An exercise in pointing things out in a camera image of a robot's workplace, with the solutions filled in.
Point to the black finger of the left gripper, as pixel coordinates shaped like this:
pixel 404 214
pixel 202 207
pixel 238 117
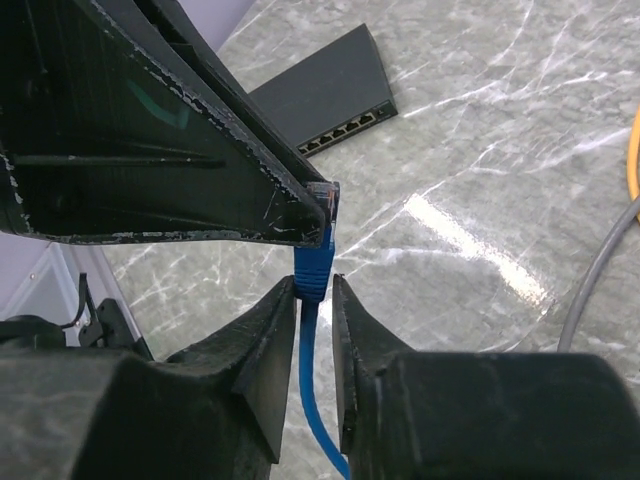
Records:
pixel 120 125

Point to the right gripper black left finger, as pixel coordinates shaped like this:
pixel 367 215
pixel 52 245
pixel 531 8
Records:
pixel 214 410

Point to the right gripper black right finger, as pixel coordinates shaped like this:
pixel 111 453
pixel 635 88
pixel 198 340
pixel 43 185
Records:
pixel 409 414

